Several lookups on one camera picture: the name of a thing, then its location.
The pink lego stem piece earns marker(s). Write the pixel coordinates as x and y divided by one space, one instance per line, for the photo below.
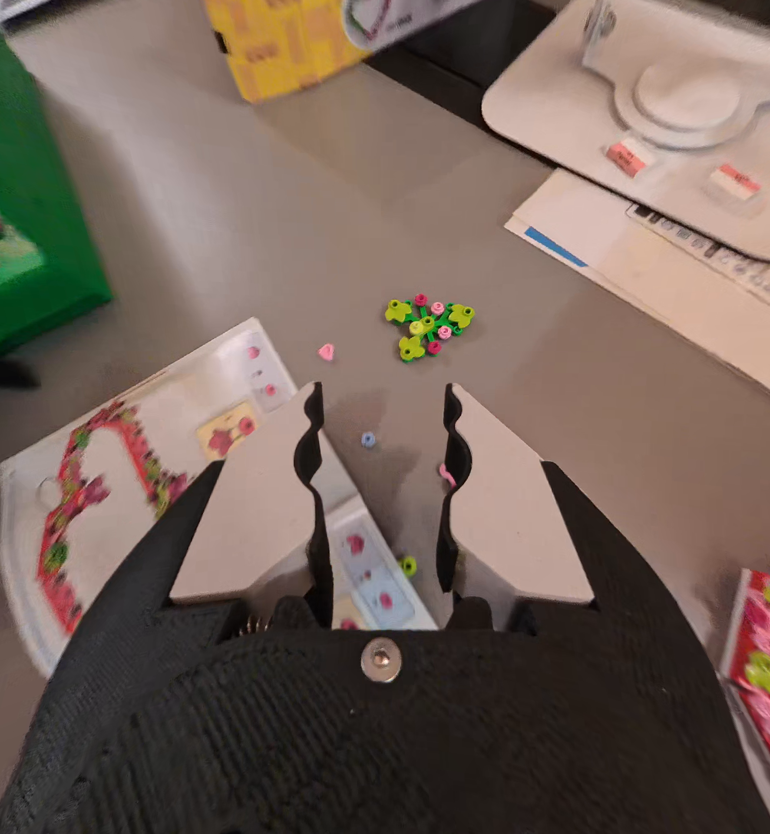
448 474

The white printed paper sheets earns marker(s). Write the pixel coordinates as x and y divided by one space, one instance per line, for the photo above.
619 260

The yellow and white lego box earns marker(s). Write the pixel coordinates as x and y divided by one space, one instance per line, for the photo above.
274 45

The white monitor base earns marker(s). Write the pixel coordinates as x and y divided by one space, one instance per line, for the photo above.
554 111

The green lego baseplate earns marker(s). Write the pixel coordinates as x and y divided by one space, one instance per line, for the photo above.
33 163

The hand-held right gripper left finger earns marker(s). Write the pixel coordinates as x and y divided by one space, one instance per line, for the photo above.
261 502

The pink and white block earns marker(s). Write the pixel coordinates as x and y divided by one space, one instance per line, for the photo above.
736 182
627 156

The green leafy lego flower cluster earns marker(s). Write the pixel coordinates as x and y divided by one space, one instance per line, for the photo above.
427 324

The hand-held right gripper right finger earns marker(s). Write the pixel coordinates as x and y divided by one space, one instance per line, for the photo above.
515 521

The red flower print leaflet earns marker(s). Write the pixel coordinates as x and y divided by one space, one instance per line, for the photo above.
769 651

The pink lego heart piece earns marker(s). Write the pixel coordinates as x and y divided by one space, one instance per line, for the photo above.
326 352

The lime green lego stud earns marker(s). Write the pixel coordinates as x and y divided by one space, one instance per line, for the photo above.
409 565

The white lego instruction booklet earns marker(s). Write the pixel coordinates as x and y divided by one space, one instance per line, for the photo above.
183 384

